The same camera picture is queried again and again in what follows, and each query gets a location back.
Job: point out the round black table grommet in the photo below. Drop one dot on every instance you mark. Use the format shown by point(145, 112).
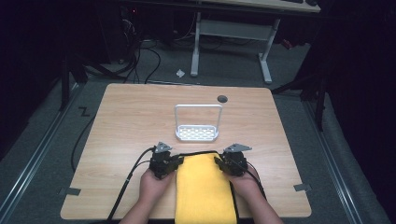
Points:
point(222, 99)

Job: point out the metal floor rail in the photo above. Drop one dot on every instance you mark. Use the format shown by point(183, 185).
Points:
point(34, 155)
point(336, 168)

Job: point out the person's right hand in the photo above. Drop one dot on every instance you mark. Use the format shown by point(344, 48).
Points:
point(244, 185)

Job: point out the person's left hand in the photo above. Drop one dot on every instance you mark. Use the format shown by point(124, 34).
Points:
point(154, 186)

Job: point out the black metal stand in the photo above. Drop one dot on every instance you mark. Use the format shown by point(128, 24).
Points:
point(317, 93)
point(67, 81)

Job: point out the white-framed desk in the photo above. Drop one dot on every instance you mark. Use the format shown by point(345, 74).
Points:
point(233, 31)

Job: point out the yellow and black towel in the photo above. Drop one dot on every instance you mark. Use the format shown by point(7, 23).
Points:
point(204, 189)

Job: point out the white paper scrap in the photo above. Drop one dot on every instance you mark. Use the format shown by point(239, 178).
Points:
point(180, 73)

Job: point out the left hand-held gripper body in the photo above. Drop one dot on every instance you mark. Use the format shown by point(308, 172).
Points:
point(162, 163)

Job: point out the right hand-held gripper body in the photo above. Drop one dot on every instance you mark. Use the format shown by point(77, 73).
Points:
point(234, 163)

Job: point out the grey tape piece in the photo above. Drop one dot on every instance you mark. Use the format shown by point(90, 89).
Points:
point(302, 187)
point(73, 191)

